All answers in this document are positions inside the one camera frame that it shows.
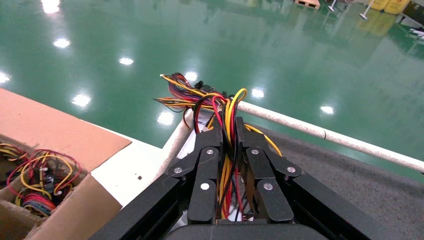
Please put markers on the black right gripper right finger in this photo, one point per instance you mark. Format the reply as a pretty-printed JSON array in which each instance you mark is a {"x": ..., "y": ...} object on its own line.
[{"x": 258, "y": 162}]

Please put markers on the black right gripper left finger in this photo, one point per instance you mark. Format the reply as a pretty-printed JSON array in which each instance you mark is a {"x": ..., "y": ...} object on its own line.
[{"x": 207, "y": 165}]

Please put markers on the brown cardboard divider box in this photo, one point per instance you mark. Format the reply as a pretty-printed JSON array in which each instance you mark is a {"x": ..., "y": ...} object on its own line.
[{"x": 49, "y": 126}]

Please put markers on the wooden pallet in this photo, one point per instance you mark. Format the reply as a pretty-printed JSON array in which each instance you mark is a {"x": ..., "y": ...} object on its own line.
[{"x": 308, "y": 3}]

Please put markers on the yellow bin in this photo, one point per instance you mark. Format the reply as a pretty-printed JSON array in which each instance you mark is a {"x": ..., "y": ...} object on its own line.
[
  {"x": 397, "y": 6},
  {"x": 377, "y": 4}
]

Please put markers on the white pipe table frame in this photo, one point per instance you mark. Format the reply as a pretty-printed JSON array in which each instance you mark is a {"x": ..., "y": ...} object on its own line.
[{"x": 298, "y": 127}]

